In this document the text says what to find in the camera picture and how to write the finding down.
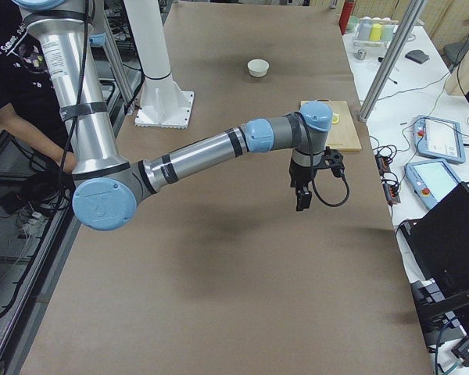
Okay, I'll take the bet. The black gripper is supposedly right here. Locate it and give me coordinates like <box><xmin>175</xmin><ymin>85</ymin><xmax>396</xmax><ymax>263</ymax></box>
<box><xmin>289</xmin><ymin>159</ymin><xmax>318</xmax><ymax>212</ymax></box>

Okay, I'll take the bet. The white bowl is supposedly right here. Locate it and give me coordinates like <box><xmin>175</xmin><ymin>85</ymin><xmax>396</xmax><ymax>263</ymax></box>
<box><xmin>247</xmin><ymin>59</ymin><xmax>270</xmax><ymax>78</ymax></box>

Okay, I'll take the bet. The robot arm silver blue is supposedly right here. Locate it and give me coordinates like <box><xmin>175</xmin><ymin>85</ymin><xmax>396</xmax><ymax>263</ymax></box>
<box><xmin>19</xmin><ymin>1</ymin><xmax>333</xmax><ymax>230</ymax></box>

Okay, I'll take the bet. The wooden cutting board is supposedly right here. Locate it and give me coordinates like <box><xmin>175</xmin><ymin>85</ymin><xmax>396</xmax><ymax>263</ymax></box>
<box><xmin>299</xmin><ymin>101</ymin><xmax>362</xmax><ymax>152</ymax></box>

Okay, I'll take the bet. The lemon slice single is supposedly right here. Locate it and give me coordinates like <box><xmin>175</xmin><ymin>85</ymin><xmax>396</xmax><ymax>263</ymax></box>
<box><xmin>332</xmin><ymin>113</ymin><xmax>340</xmax><ymax>124</ymax></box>

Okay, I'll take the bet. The black power strip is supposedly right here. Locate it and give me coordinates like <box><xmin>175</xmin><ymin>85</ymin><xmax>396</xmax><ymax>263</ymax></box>
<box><xmin>375</xmin><ymin>153</ymin><xmax>400</xmax><ymax>206</ymax></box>

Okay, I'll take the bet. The blue teach pendant near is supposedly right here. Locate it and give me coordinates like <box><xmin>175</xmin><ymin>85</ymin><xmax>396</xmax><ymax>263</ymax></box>
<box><xmin>406</xmin><ymin>159</ymin><xmax>461</xmax><ymax>209</ymax></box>

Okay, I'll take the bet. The blue teach pendant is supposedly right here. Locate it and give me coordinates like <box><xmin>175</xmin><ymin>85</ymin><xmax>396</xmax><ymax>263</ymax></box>
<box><xmin>406</xmin><ymin>159</ymin><xmax>461</xmax><ymax>209</ymax></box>
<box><xmin>414</xmin><ymin>116</ymin><xmax>466</xmax><ymax>164</ymax></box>

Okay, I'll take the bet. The blue teach pendant far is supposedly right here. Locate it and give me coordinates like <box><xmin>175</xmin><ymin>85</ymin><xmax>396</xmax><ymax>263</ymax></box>
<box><xmin>414</xmin><ymin>116</ymin><xmax>466</xmax><ymax>164</ymax></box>

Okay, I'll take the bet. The black monitor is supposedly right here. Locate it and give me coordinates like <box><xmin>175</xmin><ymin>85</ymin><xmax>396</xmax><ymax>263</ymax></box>
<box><xmin>401</xmin><ymin>182</ymin><xmax>469</xmax><ymax>337</ymax></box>

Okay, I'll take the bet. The small metal cup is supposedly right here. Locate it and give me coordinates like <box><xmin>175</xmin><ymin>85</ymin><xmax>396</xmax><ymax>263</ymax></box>
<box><xmin>354</xmin><ymin>49</ymin><xmax>367</xmax><ymax>61</ymax></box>

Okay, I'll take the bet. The clear cup rack tray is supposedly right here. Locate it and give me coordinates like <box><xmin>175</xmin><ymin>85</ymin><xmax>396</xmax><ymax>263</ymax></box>
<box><xmin>353</xmin><ymin>33</ymin><xmax>392</xmax><ymax>48</ymax></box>

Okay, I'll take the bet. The black square pad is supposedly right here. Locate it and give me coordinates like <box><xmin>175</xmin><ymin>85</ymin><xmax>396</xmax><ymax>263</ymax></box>
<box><xmin>405</xmin><ymin>49</ymin><xmax>430</xmax><ymax>64</ymax></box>

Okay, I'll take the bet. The yellow cup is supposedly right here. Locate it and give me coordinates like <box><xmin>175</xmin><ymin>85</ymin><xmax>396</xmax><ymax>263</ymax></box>
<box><xmin>369</xmin><ymin>23</ymin><xmax>382</xmax><ymax>42</ymax></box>

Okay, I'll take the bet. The light blue cup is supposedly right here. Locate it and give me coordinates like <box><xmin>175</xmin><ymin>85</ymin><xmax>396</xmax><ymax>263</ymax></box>
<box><xmin>357</xmin><ymin>20</ymin><xmax>372</xmax><ymax>41</ymax></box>

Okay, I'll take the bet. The person in black shirt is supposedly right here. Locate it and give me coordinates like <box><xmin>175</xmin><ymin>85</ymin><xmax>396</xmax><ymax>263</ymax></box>
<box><xmin>0</xmin><ymin>1</ymin><xmax>77</xmax><ymax>173</ymax></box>

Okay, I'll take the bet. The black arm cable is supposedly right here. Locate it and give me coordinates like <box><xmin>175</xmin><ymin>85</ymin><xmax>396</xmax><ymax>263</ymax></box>
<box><xmin>296</xmin><ymin>112</ymin><xmax>351</xmax><ymax>208</ymax></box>

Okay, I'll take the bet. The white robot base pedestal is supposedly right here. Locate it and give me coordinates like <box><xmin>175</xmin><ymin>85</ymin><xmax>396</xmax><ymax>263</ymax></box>
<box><xmin>132</xmin><ymin>1</ymin><xmax>195</xmax><ymax>129</ymax></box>

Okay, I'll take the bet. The aluminium frame post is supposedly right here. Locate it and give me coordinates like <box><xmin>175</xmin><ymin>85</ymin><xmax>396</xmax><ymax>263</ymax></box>
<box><xmin>358</xmin><ymin>0</ymin><xmax>428</xmax><ymax>123</ymax></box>

